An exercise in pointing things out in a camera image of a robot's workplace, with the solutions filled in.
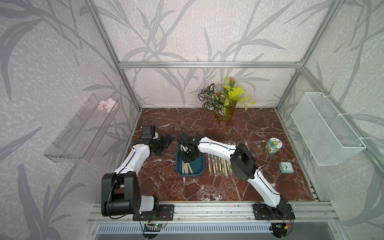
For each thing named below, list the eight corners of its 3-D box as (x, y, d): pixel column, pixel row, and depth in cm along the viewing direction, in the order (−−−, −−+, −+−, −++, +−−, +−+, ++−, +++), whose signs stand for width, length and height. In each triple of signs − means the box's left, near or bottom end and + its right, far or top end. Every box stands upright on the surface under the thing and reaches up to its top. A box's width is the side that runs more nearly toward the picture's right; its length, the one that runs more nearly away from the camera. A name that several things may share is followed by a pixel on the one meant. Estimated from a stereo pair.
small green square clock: (281, 173, 89) (283, 172, 87) (278, 164, 93) (279, 162, 91) (293, 173, 89) (295, 172, 87) (289, 164, 93) (291, 162, 91)
